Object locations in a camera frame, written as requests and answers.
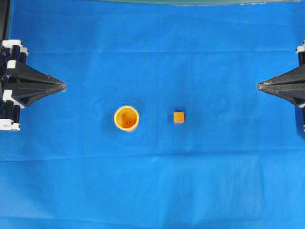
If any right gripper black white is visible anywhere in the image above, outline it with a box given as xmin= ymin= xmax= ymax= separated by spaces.
xmin=257 ymin=41 xmax=305 ymax=108

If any yellow plastic cup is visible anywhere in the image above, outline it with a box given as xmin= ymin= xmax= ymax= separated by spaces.
xmin=114 ymin=106 xmax=140 ymax=132

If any dark frame post left edge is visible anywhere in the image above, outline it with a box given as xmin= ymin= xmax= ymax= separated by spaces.
xmin=0 ymin=0 xmax=11 ymax=40

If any orange cube block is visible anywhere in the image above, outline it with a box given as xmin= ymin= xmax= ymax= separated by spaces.
xmin=173 ymin=109 xmax=185 ymax=124

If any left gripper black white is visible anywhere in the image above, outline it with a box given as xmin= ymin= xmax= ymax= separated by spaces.
xmin=0 ymin=39 xmax=67 ymax=131

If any blue table cloth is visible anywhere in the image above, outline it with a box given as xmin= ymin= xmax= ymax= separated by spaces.
xmin=0 ymin=0 xmax=305 ymax=229

